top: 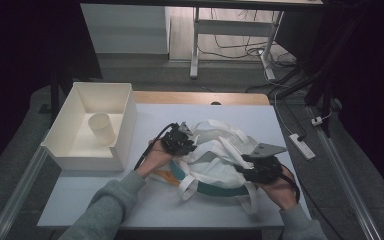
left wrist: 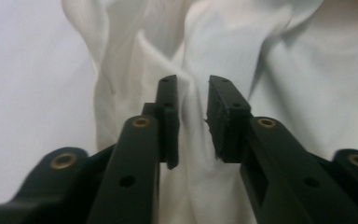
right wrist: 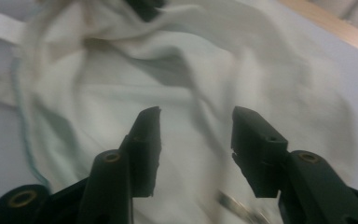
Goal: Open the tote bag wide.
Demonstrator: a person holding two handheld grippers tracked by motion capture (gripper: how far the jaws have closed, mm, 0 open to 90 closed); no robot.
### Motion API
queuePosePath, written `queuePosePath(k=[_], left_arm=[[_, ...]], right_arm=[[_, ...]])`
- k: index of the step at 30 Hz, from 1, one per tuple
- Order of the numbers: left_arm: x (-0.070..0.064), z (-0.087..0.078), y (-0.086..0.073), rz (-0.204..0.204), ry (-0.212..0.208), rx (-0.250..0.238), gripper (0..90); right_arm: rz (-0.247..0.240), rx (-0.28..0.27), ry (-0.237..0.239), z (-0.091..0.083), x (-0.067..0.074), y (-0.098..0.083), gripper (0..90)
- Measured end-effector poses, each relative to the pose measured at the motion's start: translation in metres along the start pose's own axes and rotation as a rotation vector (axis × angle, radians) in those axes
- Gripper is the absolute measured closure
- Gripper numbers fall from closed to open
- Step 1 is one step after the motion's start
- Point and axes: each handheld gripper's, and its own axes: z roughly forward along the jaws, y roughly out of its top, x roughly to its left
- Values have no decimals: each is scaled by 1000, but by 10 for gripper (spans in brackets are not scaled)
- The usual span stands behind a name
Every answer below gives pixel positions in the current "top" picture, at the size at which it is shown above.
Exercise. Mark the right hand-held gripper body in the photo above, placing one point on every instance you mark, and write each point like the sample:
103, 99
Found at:
266, 168

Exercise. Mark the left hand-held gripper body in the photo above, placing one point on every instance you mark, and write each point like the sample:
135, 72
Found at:
175, 141

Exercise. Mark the white tote bag coloured patches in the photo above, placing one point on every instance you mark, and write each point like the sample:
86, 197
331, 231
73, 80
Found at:
213, 166

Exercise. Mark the person's left hand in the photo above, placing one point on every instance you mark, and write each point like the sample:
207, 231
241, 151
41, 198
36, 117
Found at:
155, 160

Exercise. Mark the person's right hand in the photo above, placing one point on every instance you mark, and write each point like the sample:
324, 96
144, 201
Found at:
281, 193

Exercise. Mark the white power strip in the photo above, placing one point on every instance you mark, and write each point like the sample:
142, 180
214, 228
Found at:
302, 147

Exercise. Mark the small white plug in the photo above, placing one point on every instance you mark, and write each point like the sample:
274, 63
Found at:
317, 121

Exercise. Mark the white paper cup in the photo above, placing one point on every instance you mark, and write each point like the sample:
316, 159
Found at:
101, 128

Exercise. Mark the black stand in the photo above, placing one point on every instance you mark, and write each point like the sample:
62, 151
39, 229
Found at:
55, 96
328, 110

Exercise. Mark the white storage box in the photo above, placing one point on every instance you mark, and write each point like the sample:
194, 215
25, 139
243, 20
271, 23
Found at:
63, 133

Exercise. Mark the white cabinet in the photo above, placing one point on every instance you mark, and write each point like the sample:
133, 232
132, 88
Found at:
126, 30

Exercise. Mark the black cabinet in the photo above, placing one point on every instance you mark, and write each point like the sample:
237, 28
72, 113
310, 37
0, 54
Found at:
296, 33

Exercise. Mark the aluminium rail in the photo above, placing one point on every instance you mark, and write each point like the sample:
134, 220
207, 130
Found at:
346, 186
16, 196

